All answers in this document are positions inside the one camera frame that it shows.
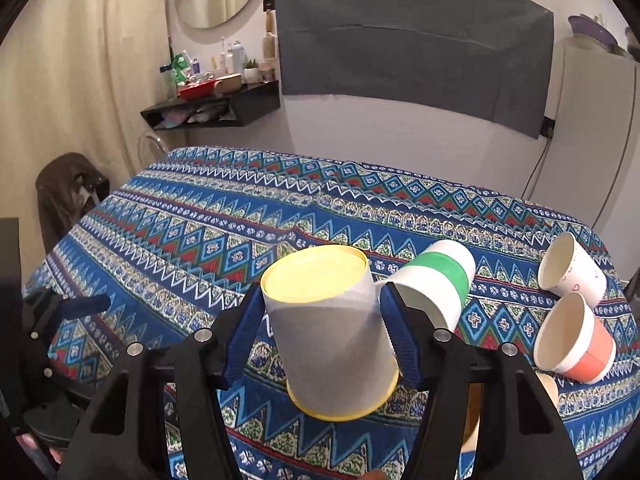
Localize white cup yellow rim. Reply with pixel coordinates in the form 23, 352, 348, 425
260, 245, 399, 422

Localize white cup green band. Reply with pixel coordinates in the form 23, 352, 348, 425
375, 240, 476, 332

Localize beige paper cup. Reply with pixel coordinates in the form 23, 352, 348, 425
460, 370, 559, 453

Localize white cup orange band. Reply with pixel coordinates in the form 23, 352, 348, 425
533, 292, 617, 385

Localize white cup pink hearts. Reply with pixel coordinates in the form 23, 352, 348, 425
537, 233, 606, 309

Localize blue patterned tablecloth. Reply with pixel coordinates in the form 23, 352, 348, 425
28, 148, 639, 479

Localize brown leather bag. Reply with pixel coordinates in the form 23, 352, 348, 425
35, 153, 111, 254

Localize clear acrylic chair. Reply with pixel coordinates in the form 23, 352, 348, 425
137, 130, 170, 168

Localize red bowl on shelf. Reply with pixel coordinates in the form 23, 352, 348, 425
178, 79, 217, 101

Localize small potted plant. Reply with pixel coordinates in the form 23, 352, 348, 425
243, 60, 262, 84

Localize green bottle on shelf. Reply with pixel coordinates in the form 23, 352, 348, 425
160, 51, 193, 99

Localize white refrigerator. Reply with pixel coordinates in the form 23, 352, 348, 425
522, 37, 640, 281

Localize dark grey covered television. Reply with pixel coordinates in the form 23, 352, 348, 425
274, 0, 554, 136

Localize purple basin on fridge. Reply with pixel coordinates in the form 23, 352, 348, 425
567, 14, 618, 53

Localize black power cable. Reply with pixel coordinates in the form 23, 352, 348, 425
519, 116, 558, 201

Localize black wall shelf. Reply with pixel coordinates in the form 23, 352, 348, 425
140, 81, 281, 131

